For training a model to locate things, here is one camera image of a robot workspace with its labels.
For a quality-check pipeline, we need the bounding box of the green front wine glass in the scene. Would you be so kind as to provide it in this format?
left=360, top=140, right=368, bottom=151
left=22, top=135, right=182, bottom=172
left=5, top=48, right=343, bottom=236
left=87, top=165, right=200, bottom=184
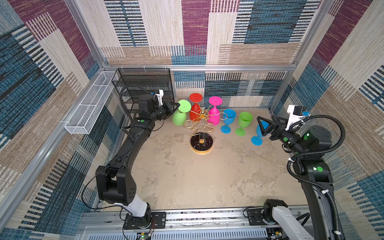
left=235, top=112, right=253, bottom=137

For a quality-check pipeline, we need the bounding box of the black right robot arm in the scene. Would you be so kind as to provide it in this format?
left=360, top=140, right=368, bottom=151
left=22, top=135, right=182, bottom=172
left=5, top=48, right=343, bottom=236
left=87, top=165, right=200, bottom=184
left=257, top=114, right=346, bottom=240

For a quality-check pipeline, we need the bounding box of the red wine glass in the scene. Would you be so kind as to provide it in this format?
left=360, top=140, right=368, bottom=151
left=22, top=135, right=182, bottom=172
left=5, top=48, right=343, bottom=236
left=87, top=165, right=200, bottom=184
left=189, top=93, right=203, bottom=122

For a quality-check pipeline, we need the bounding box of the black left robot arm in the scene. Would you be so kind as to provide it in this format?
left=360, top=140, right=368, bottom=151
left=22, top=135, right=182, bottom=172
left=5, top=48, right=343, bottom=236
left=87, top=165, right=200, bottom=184
left=96, top=94, right=181, bottom=228

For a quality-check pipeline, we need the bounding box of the magenta wine glass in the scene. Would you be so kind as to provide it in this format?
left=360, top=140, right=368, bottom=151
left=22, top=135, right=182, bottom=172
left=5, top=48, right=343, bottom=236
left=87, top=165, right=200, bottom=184
left=208, top=96, right=223, bottom=126

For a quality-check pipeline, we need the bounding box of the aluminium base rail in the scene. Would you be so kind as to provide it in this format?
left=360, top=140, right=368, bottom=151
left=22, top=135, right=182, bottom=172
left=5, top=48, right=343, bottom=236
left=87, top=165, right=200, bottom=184
left=75, top=207, right=288, bottom=240

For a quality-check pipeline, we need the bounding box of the black left corrugated cable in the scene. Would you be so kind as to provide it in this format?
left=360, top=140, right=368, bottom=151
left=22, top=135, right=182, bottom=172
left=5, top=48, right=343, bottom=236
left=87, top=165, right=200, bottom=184
left=119, top=84, right=151, bottom=121

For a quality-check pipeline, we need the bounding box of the black mesh shelf rack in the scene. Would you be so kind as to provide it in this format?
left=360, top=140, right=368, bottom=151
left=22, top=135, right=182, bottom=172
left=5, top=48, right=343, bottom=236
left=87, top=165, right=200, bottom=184
left=112, top=68, right=175, bottom=114

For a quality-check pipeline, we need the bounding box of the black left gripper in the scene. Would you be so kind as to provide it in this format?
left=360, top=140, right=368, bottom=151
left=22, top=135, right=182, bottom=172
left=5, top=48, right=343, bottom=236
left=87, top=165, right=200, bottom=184
left=149, top=101, right=179, bottom=123

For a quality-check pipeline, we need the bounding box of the white wire basket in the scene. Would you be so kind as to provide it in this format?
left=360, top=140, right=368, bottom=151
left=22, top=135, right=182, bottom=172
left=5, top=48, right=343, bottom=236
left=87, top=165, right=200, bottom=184
left=65, top=71, right=115, bottom=135

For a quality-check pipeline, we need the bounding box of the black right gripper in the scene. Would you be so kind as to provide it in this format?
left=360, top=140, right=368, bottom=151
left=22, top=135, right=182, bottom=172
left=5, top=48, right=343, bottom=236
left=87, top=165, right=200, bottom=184
left=256, top=114, right=307, bottom=156

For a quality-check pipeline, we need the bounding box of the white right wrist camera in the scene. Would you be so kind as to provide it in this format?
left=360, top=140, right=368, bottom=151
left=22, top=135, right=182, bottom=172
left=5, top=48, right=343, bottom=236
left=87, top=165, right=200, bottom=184
left=286, top=105, right=310, bottom=131

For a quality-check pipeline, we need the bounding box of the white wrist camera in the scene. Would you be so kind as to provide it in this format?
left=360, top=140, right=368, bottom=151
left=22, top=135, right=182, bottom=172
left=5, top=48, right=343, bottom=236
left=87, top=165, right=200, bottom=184
left=151, top=89, right=164, bottom=106
left=286, top=105, right=310, bottom=131

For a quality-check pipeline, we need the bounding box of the blue wine glass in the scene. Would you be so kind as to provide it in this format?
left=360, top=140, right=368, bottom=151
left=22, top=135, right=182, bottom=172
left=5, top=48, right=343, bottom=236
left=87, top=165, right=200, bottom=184
left=221, top=109, right=237, bottom=134
left=251, top=121, right=269, bottom=146

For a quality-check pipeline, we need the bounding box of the green wine glass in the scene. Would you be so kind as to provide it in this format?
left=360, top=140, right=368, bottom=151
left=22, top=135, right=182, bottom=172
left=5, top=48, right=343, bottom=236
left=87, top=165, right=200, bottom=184
left=235, top=112, right=253, bottom=137
left=172, top=100, right=192, bottom=126

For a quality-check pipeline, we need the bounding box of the blue front wine glass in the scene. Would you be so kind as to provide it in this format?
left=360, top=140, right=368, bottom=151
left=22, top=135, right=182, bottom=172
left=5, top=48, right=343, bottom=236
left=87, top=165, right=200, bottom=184
left=251, top=121, right=269, bottom=146

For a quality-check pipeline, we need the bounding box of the gold wine glass rack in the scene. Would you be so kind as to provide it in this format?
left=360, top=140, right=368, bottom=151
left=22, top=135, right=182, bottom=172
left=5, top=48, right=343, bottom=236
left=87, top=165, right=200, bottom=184
left=183, top=108, right=228, bottom=155

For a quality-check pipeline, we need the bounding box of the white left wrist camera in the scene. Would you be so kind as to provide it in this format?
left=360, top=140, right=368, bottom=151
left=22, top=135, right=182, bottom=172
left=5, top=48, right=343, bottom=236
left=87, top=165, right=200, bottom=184
left=151, top=89, right=164, bottom=106

